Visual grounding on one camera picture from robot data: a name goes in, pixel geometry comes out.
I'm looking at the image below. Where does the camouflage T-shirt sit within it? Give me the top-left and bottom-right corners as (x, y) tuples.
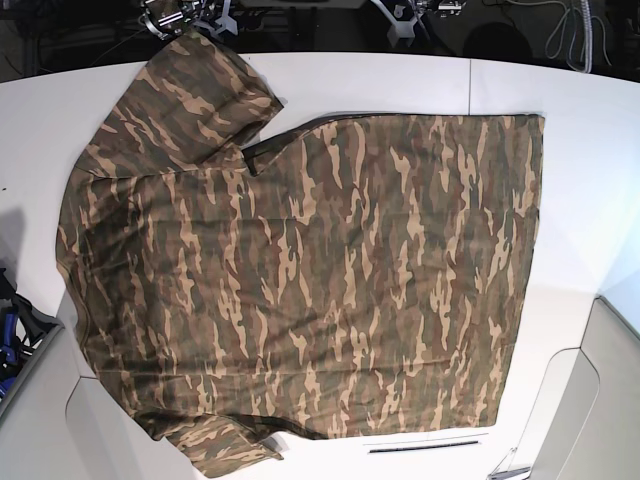
(56, 33), (544, 477)

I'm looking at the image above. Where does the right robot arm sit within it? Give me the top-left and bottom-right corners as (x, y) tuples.
(139, 0), (238, 40)

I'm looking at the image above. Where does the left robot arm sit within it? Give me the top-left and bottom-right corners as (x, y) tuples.
(371, 0), (466, 46)

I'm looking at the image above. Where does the black round stool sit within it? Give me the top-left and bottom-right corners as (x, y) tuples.
(462, 22), (533, 63)

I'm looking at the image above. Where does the grey bin with blue items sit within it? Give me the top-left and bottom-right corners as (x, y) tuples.
(1, 267), (63, 416)

